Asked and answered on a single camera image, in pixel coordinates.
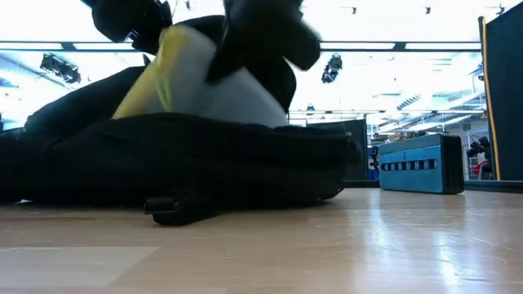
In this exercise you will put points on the black curtain panel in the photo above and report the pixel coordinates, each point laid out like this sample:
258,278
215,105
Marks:
508,102

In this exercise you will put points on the marker set case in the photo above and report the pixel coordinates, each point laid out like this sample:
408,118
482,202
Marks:
408,179

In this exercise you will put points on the black backpack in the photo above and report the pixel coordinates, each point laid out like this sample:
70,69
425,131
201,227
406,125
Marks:
184,163

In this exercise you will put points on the black table frame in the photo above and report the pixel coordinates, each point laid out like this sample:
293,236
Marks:
490,186

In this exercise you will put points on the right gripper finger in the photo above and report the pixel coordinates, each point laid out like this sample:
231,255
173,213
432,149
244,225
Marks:
229,65

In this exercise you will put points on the white and yellow pouch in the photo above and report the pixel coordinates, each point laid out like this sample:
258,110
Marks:
229,102

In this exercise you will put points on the black ceiling lamp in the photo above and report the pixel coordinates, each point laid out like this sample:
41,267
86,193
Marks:
333,67
61,69

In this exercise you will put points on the red bin rack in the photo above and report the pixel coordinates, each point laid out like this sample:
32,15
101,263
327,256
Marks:
480,169

